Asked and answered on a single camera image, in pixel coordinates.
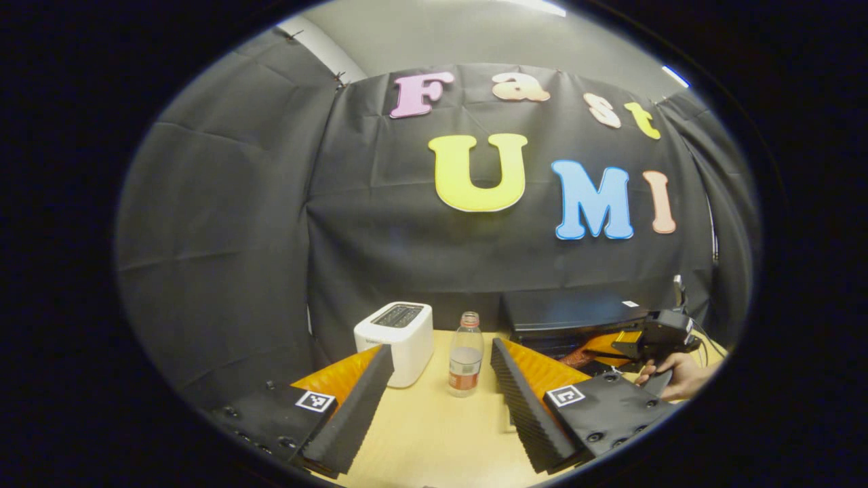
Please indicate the black backdrop cloth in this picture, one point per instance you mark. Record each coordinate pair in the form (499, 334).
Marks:
(230, 230)

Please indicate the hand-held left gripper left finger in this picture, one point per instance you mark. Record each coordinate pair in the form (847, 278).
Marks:
(352, 420)

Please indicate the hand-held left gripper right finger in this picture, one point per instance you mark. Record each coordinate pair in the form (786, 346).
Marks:
(532, 420)

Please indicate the small ceiling light panel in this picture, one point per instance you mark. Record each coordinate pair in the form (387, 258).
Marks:
(675, 76)

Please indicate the large ceiling light panel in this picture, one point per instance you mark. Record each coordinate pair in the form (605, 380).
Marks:
(542, 7)

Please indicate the red orange food piece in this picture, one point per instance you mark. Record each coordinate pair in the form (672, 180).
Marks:
(575, 356)

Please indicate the white toaster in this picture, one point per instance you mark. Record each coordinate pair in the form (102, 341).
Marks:
(400, 346)

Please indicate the clear plastic water bottle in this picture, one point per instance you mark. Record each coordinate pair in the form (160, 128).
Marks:
(466, 359)

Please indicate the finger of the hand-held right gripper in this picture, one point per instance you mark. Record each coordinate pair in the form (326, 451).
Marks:
(620, 337)

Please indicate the black electric oven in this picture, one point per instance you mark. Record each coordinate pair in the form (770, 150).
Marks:
(569, 312)

